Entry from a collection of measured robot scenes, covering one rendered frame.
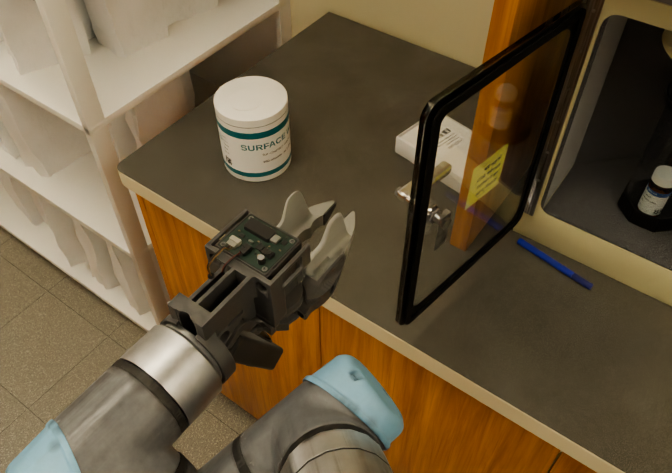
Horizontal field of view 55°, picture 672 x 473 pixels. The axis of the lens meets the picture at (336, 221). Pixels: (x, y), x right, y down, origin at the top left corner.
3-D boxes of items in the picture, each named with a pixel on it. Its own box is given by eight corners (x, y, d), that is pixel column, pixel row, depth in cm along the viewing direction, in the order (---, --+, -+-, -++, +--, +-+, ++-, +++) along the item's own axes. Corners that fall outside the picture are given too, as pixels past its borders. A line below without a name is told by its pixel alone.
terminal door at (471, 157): (520, 220, 108) (590, -3, 78) (398, 330, 93) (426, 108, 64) (516, 217, 108) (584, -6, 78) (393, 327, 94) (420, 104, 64)
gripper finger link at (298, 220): (336, 170, 62) (281, 232, 56) (336, 212, 66) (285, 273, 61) (309, 158, 63) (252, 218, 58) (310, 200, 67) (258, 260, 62)
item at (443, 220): (447, 243, 83) (453, 213, 79) (436, 253, 82) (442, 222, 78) (435, 235, 84) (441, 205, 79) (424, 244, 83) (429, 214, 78)
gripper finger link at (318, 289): (356, 262, 60) (292, 323, 55) (356, 272, 61) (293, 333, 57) (318, 237, 62) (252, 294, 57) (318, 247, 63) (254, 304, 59)
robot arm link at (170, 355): (196, 441, 51) (125, 386, 54) (235, 397, 54) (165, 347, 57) (179, 397, 46) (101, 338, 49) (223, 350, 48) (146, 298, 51)
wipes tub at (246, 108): (254, 129, 131) (246, 66, 120) (305, 154, 126) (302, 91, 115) (209, 164, 124) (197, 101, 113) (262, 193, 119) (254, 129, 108)
